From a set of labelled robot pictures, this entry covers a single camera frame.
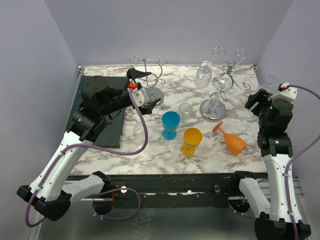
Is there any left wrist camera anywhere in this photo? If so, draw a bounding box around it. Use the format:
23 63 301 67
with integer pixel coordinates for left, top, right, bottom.
127 83 155 107

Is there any aluminium rail frame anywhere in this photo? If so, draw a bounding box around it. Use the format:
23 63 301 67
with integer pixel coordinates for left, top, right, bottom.
27 66 86 240

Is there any clear ribbed wine glass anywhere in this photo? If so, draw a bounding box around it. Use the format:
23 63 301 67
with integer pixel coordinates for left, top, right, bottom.
267 74 283 93

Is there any tall clear flute glass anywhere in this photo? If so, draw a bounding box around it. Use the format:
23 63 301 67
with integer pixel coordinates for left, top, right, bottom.
210 75 233 111

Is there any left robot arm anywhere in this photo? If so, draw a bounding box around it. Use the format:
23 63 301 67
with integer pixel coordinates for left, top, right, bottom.
17 67 160 228

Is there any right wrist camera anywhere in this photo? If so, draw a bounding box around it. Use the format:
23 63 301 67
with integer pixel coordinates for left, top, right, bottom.
268 83 298 103

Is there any scrolled chrome glass rack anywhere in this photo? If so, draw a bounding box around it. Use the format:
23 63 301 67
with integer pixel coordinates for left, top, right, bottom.
199 47 251 122

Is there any blue plastic goblet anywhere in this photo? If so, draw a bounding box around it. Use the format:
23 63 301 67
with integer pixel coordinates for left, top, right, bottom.
161 111 181 141

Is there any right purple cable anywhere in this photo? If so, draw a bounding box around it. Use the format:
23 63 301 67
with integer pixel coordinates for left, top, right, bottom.
231 84 320 240

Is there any small clear wine glass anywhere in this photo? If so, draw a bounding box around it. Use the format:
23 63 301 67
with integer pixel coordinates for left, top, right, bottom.
194 61 213 89

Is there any short ribbed clear glass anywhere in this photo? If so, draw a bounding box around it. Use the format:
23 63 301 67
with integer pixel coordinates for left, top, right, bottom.
178 102 193 122

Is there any orange plastic goblet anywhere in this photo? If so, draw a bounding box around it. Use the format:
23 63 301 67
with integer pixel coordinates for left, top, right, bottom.
212 121 248 156

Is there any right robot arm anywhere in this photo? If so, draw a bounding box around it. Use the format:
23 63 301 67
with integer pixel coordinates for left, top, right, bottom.
230 84 311 240

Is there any clear stemmed wine glass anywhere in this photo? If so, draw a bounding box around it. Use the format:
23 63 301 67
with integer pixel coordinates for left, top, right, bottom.
133 122 145 146

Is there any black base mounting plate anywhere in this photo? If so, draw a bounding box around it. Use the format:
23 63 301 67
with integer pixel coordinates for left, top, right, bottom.
64 172 251 210

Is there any round chrome glass rack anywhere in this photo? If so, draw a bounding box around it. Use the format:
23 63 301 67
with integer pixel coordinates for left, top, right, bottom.
129 56 168 107

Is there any yellow plastic goblet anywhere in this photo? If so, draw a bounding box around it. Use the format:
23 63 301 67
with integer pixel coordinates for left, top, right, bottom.
180 127 203 158

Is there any dark tool mat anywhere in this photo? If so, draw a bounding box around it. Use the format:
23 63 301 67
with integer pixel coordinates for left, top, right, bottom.
67 75 127 149

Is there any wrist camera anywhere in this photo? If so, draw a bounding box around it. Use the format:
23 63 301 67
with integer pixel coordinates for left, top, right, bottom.
127 83 155 107
268 83 298 103

